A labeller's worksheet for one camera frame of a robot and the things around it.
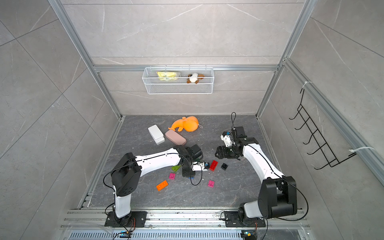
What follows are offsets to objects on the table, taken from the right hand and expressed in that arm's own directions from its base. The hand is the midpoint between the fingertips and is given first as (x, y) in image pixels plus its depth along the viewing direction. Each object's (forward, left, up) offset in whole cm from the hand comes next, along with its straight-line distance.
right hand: (222, 153), depth 85 cm
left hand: (-6, +17, -7) cm, 20 cm away
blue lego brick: (-10, +18, -11) cm, 23 cm away
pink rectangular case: (+19, +30, -10) cm, 37 cm away
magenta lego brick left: (-8, +31, -13) cm, 34 cm away
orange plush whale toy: (+28, +19, -5) cm, 34 cm away
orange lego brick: (-14, +35, -10) cm, 39 cm away
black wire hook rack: (-16, -39, +21) cm, 47 cm away
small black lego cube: (-3, -2, -10) cm, 11 cm away
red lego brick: (-3, +5, -10) cm, 11 cm away
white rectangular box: (+20, +43, -5) cm, 47 cm away
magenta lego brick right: (-14, +7, -10) cm, 18 cm away
